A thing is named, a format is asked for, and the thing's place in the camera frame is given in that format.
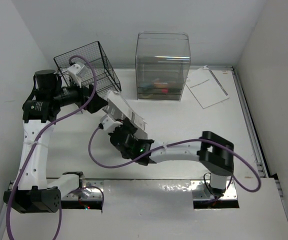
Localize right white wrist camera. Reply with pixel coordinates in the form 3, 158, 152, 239
98, 114, 122, 133

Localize clear plastic drawer cabinet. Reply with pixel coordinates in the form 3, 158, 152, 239
135, 31, 191, 101

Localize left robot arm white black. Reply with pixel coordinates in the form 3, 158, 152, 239
3, 69, 108, 214

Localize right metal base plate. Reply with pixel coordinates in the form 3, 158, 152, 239
190, 179, 238, 201

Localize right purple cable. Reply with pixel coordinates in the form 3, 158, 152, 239
87, 124, 262, 201

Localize black wire mesh rack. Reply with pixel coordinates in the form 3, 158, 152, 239
53, 41, 122, 99

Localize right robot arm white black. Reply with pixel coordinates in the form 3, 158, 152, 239
102, 116, 234, 198

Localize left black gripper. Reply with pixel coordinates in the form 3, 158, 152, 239
51, 75, 107, 113

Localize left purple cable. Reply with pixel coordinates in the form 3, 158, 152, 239
5, 55, 105, 240

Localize white instruction sheet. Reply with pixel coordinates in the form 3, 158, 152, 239
186, 66, 230, 109

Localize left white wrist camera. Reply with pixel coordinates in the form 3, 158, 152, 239
67, 62, 88, 88

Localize metal base plate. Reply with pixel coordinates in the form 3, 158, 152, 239
190, 179, 238, 201
61, 179, 105, 202

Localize purple cable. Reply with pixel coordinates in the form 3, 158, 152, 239
5, 55, 105, 240
87, 124, 262, 201

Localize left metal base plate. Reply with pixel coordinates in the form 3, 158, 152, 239
61, 179, 105, 202

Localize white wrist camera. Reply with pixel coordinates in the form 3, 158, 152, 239
98, 114, 122, 133
67, 62, 88, 88

